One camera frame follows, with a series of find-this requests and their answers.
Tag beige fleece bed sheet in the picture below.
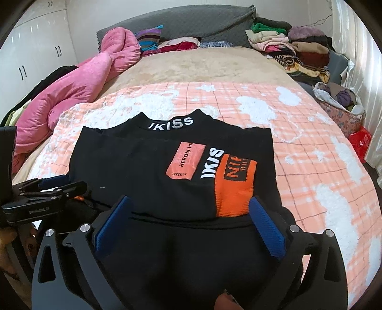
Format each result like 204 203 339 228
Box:
13 48 304 183

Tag striped purple blue garment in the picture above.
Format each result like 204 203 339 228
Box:
135 25 163 52

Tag peach white plaid blanket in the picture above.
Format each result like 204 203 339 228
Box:
17 82 381 305

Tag pink quilted comforter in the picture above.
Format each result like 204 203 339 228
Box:
12 27 140 174

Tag black sweater orange cuffs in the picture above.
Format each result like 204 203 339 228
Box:
69 110 295 309

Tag white curtain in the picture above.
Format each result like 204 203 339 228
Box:
331 1 381 185

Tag red and cream folded clothes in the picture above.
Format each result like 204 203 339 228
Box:
142 37 201 57

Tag right hand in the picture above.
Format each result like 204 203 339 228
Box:
214 291 244 310

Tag white wardrobe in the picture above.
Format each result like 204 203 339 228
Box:
1 0 78 118

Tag red plastic bag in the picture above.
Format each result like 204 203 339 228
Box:
348 127 372 163

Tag pile of folded clothes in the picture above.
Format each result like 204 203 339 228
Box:
245 17 334 85

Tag green and black clothes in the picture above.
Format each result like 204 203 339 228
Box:
1 65 77 127

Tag floral basket with clothes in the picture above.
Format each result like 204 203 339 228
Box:
313 82 365 138

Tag grey headboard cushion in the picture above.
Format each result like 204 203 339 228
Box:
96 5 256 47

